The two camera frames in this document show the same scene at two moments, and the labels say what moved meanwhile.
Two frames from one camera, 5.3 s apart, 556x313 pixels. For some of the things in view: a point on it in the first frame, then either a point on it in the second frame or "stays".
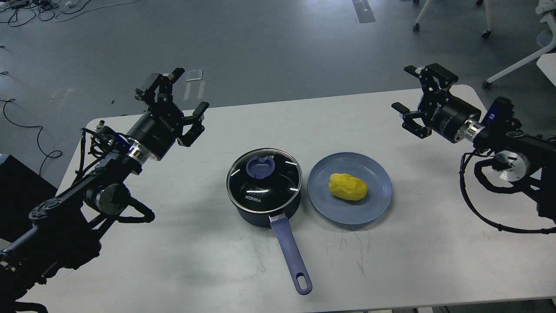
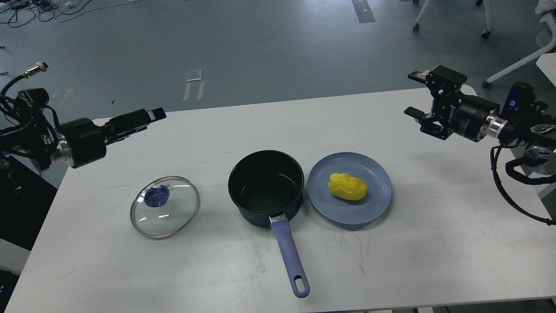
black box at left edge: x=21 y=188 stays
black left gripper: x=159 y=129 to x=83 y=141
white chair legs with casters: x=485 y=34 stays
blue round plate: x=361 y=166 stays
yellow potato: x=346 y=186 stays
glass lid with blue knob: x=264 y=180 to x=164 y=207
